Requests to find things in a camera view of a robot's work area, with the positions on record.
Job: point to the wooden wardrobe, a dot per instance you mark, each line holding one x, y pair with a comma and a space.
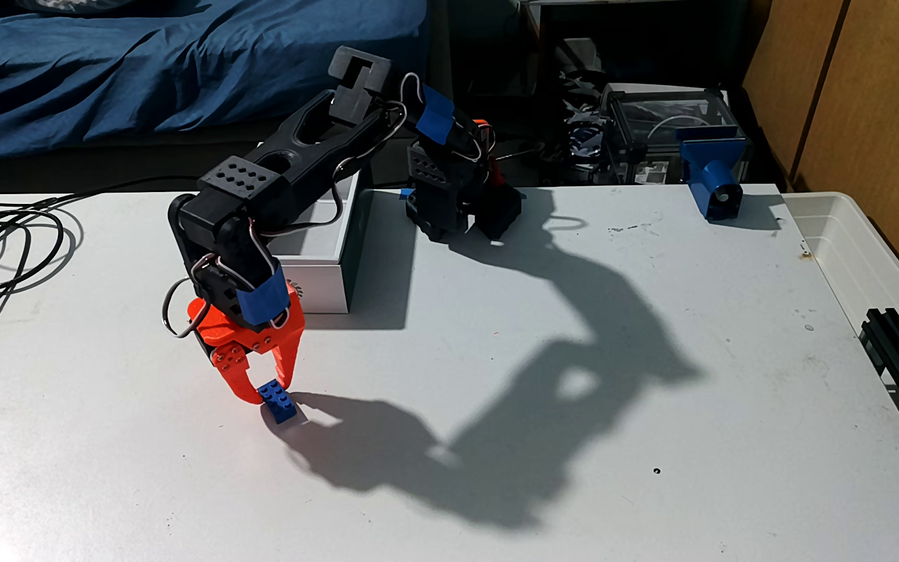
871, 94

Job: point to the white plastic bin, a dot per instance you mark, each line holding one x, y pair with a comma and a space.
832, 226

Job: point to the grey bed base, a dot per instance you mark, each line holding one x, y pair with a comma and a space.
145, 152

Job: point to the clear enclosure black frame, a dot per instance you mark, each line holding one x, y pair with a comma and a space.
652, 117

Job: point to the grey patterned pillow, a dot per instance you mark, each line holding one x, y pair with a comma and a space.
67, 5

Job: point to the blue bed sheet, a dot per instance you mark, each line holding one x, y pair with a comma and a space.
184, 62

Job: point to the blue toy brick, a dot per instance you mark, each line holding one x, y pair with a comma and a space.
282, 408

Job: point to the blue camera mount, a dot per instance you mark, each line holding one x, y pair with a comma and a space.
711, 168

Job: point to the white cardboard box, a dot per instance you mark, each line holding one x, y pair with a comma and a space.
325, 285

